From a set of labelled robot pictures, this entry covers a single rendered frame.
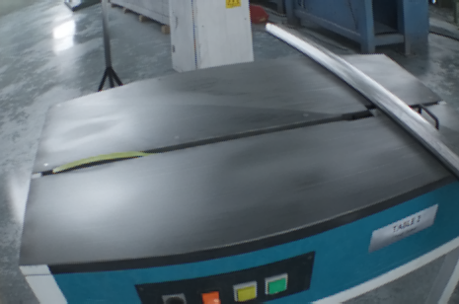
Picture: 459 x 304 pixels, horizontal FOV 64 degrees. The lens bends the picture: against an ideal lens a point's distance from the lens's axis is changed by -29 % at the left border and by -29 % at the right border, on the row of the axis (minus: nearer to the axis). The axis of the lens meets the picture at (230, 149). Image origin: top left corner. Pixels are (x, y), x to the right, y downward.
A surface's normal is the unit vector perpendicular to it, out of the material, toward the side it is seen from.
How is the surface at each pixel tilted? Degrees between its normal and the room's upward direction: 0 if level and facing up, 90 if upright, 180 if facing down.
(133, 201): 0
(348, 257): 90
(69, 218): 0
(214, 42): 90
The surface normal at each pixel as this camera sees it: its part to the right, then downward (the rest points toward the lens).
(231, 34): 0.47, 0.42
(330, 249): 0.24, 0.48
